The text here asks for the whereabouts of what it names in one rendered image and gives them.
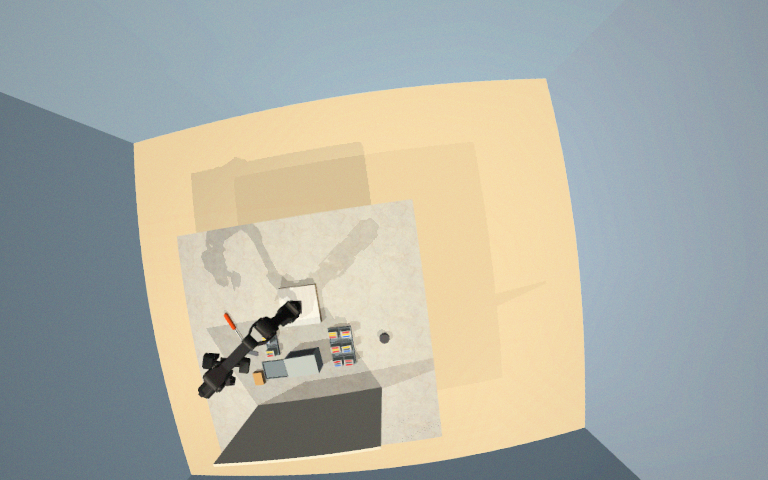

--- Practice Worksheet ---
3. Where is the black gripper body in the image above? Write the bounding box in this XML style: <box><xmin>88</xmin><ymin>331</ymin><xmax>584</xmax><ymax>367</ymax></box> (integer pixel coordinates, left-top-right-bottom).
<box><xmin>202</xmin><ymin>353</ymin><xmax>251</xmax><ymax>374</ymax></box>

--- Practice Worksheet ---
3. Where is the orange-handled screwdriver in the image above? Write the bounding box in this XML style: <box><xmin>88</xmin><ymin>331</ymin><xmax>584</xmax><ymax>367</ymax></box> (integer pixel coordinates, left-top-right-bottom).
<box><xmin>224</xmin><ymin>313</ymin><xmax>241</xmax><ymax>338</ymax></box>

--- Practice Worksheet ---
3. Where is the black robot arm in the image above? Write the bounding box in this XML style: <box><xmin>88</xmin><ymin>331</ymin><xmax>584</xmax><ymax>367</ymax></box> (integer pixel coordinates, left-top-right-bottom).
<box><xmin>198</xmin><ymin>301</ymin><xmax>302</xmax><ymax>399</ymax></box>

